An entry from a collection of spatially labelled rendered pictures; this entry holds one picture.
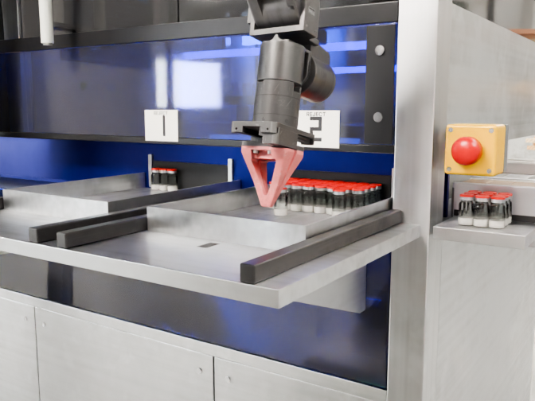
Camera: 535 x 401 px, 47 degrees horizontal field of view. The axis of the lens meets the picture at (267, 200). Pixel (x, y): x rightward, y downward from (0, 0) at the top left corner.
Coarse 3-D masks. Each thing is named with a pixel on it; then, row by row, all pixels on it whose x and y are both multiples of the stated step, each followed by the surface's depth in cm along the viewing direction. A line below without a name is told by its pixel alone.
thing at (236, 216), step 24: (240, 192) 106; (168, 216) 85; (192, 216) 83; (216, 216) 81; (240, 216) 98; (264, 216) 98; (288, 216) 98; (312, 216) 98; (336, 216) 80; (360, 216) 86; (216, 240) 81; (240, 240) 79; (264, 240) 77; (288, 240) 75
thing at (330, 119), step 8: (304, 112) 101; (312, 112) 100; (320, 112) 99; (328, 112) 98; (336, 112) 98; (304, 120) 101; (312, 120) 100; (328, 120) 99; (336, 120) 98; (304, 128) 101; (328, 128) 99; (336, 128) 98; (320, 136) 100; (328, 136) 99; (336, 136) 98; (320, 144) 100; (328, 144) 99; (336, 144) 98
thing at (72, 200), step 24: (24, 192) 102; (48, 192) 113; (72, 192) 118; (96, 192) 123; (120, 192) 127; (144, 192) 127; (168, 192) 103; (192, 192) 108; (216, 192) 114; (72, 216) 96
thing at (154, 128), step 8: (152, 112) 119; (160, 112) 118; (168, 112) 117; (176, 112) 116; (152, 120) 120; (160, 120) 118; (168, 120) 117; (176, 120) 116; (152, 128) 120; (160, 128) 119; (168, 128) 118; (176, 128) 116; (152, 136) 120; (160, 136) 119; (168, 136) 118; (176, 136) 117
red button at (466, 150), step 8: (456, 144) 85; (464, 144) 84; (472, 144) 84; (480, 144) 84; (456, 152) 85; (464, 152) 84; (472, 152) 84; (480, 152) 84; (456, 160) 85; (464, 160) 84; (472, 160) 84
